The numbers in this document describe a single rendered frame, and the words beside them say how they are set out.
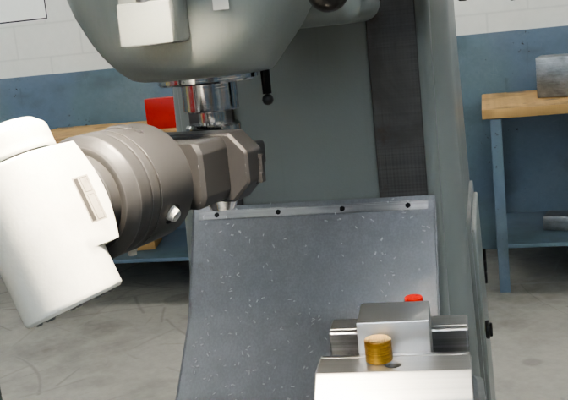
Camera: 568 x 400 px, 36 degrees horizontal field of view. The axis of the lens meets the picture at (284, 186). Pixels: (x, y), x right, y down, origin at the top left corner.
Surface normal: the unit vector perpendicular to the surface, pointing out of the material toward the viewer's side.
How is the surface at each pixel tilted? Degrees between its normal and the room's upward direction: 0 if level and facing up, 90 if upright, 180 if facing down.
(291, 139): 90
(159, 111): 90
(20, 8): 90
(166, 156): 60
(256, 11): 108
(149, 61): 115
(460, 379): 40
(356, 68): 90
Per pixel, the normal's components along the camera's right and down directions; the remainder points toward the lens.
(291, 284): -0.25, -0.26
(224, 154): 0.90, 0.00
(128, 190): 0.29, 0.00
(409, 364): -0.10, -0.98
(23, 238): -0.05, 0.00
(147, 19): -0.22, 0.20
